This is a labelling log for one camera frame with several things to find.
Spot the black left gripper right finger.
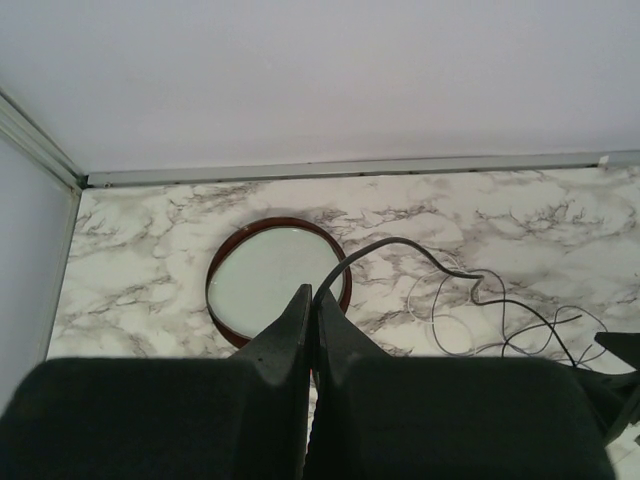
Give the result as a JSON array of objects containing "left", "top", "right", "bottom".
[{"left": 313, "top": 295, "right": 614, "bottom": 479}]

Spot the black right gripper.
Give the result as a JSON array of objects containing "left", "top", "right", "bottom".
[{"left": 570, "top": 332, "right": 639, "bottom": 446}]

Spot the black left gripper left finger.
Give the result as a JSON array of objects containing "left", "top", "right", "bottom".
[{"left": 1, "top": 285, "right": 312, "bottom": 479}]

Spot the black wire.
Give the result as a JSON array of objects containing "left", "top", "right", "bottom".
[{"left": 312, "top": 237, "right": 584, "bottom": 369}]

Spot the round brown-rimmed white dish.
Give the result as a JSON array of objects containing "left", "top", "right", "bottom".
[{"left": 205, "top": 217, "right": 346, "bottom": 348}]

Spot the purple wire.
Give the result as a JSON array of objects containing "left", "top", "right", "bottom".
[{"left": 429, "top": 272, "right": 609, "bottom": 357}]

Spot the aluminium back frame rail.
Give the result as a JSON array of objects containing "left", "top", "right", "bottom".
[{"left": 86, "top": 150, "right": 639, "bottom": 189}]

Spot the left aluminium frame post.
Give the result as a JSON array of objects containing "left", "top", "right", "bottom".
[{"left": 1, "top": 90, "right": 87, "bottom": 192}]

